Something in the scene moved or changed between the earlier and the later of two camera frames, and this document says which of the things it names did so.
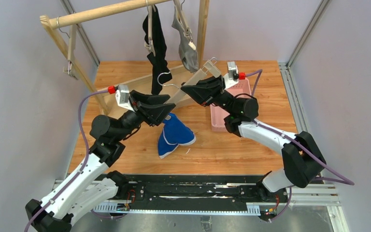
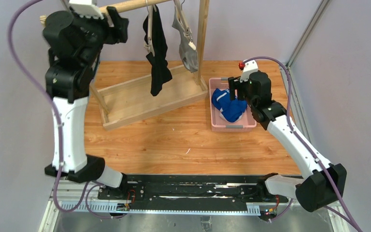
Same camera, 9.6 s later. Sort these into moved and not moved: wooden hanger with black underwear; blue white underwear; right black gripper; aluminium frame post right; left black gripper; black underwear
Moved: left black gripper; blue white underwear; right black gripper
Not moved: wooden hanger with black underwear; black underwear; aluminium frame post right
